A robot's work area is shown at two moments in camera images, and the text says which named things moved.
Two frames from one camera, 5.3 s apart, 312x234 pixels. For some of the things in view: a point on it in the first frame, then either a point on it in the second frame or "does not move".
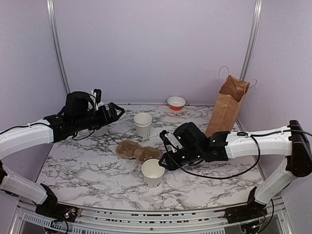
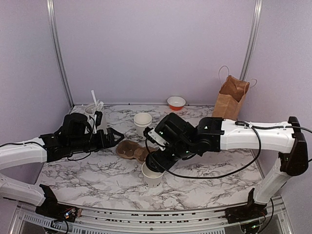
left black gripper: x=106 y=119 to x=110 y=142
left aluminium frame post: x=54 y=28 does not move
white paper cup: x=152 y=172 does not move
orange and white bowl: x=176 y=103 does not move
